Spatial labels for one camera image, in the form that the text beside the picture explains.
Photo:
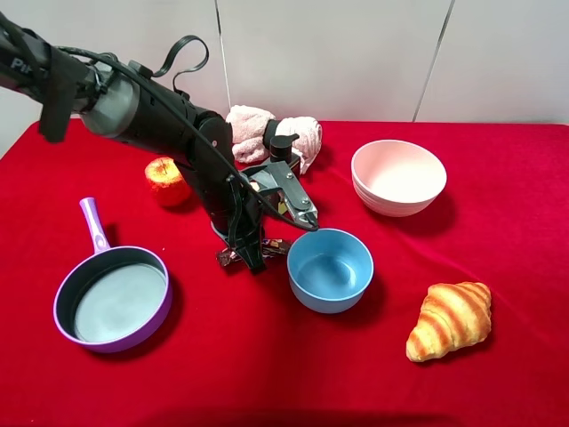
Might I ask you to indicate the purple frying pan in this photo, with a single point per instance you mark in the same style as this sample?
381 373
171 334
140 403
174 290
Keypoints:
116 298

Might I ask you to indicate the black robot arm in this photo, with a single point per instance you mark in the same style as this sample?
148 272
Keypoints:
125 102

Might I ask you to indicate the red yellow apple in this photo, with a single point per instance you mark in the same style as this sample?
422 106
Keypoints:
166 183

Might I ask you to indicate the black pump bottle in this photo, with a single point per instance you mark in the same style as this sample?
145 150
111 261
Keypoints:
281 150

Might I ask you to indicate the chocolate bar wrapper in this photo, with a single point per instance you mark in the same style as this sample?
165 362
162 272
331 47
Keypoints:
269 248

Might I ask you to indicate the pink rolled towel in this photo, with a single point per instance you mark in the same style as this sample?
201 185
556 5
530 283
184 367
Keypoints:
251 127

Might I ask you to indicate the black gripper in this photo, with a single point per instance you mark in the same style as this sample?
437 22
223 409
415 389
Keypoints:
209 178

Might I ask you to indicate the blue bowl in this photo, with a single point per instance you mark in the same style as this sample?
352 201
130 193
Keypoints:
329 270

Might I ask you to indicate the croissant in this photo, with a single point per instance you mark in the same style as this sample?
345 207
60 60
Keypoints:
452 316

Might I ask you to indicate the red velvet tablecloth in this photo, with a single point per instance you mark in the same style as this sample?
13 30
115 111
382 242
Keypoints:
239 350

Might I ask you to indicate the pink bowl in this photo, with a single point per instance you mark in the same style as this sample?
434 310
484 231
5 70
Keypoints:
396 178

